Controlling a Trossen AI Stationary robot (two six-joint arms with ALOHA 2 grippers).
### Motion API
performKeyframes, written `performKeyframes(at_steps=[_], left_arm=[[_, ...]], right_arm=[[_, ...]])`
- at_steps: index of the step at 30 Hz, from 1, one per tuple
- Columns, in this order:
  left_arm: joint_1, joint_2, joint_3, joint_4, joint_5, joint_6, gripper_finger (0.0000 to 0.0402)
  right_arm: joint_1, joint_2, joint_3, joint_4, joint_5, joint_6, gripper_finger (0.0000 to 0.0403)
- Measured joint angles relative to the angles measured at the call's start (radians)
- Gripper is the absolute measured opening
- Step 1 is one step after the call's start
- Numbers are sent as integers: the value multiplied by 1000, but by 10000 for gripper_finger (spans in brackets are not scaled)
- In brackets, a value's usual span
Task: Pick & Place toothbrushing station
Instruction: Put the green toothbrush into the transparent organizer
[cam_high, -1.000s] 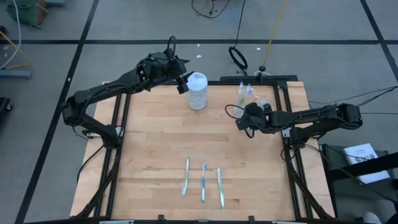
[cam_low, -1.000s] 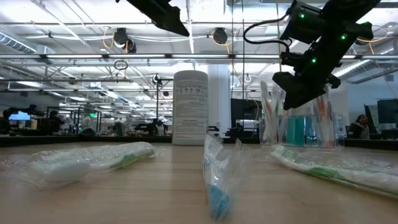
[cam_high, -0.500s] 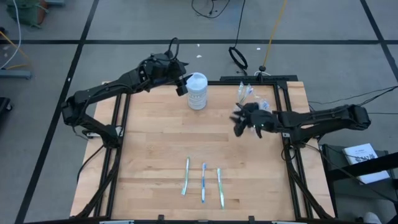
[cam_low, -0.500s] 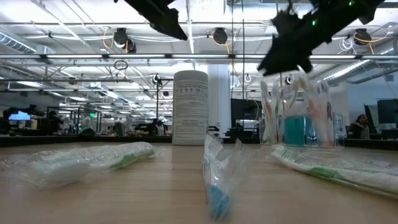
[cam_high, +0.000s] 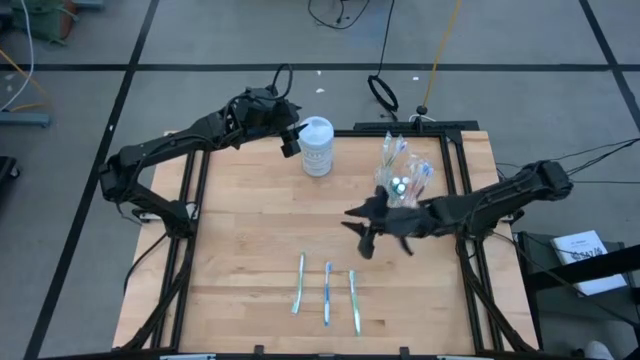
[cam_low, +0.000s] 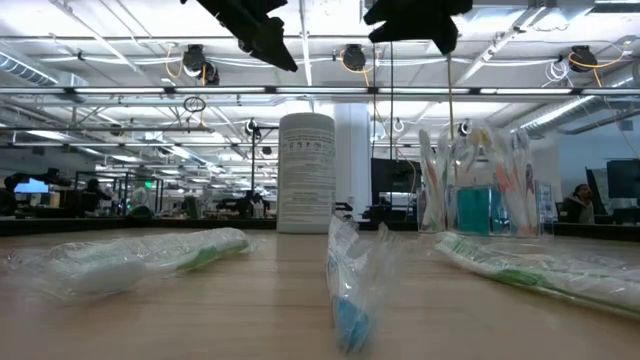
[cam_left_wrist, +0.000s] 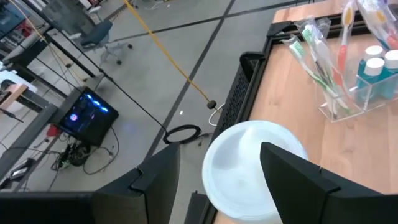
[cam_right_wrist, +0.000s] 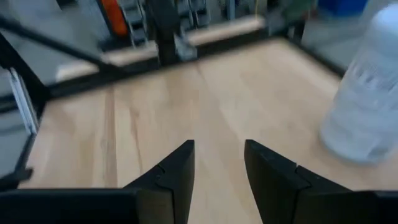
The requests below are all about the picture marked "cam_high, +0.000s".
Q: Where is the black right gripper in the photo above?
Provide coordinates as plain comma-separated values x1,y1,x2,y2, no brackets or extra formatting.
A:
340,184,437,240

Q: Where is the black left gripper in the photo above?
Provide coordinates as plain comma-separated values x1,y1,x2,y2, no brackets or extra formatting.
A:
252,93,309,138

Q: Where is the white wipes canister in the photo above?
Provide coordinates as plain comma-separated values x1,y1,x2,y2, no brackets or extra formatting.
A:
298,115,335,178

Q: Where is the clear plastic organizer holder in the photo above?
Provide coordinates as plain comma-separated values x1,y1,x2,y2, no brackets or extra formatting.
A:
373,164,426,209

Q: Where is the black stand with ball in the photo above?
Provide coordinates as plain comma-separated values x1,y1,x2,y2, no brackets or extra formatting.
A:
408,104,437,124

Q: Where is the white printed booklet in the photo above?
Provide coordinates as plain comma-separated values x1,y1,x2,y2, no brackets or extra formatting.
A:
549,229,629,297

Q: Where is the black side cart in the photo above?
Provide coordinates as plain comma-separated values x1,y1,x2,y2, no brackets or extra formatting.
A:
514,230,640,360

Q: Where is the person's white shoe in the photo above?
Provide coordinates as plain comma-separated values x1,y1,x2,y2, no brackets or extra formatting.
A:
584,340,616,360

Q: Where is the grey metal bar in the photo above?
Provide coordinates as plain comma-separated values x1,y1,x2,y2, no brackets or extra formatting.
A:
0,110,54,129

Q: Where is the green bin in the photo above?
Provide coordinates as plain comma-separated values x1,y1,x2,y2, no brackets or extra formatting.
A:
9,0,79,46

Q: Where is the black caster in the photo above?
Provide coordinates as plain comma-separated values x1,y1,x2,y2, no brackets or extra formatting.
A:
0,155,21,184

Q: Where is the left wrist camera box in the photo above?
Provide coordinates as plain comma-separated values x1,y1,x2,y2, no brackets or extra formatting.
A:
280,134,302,160

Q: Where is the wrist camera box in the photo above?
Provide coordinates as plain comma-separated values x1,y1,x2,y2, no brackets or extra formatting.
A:
357,233,382,261
280,134,302,160

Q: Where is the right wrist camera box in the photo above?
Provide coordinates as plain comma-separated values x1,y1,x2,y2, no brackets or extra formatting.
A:
357,233,382,261

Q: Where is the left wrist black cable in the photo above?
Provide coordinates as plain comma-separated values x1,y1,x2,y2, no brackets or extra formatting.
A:
271,63,295,99

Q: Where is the black aluminium table frame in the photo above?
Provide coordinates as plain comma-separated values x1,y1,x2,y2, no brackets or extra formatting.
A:
119,119,541,360

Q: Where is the black coiled cable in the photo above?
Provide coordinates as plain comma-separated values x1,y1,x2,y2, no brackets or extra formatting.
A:
367,73,400,113

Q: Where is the black looped floor cable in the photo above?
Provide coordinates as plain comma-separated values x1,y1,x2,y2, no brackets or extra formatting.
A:
306,0,374,30

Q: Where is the black hanging cable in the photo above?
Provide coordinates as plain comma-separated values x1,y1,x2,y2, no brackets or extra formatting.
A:
378,0,397,77

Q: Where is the orange hanging cable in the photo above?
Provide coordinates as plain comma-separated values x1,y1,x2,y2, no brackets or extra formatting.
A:
422,0,464,107

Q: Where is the black base cable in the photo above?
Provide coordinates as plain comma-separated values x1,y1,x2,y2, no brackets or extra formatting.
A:
123,232,169,297

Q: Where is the thin black cable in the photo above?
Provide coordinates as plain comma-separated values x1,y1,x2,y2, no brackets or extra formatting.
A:
494,137,640,170

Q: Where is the yellow floor cable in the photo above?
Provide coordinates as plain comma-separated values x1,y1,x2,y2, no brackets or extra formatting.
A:
0,49,51,112

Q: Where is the white floor cable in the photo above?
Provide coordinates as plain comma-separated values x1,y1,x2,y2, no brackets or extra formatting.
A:
0,0,36,112

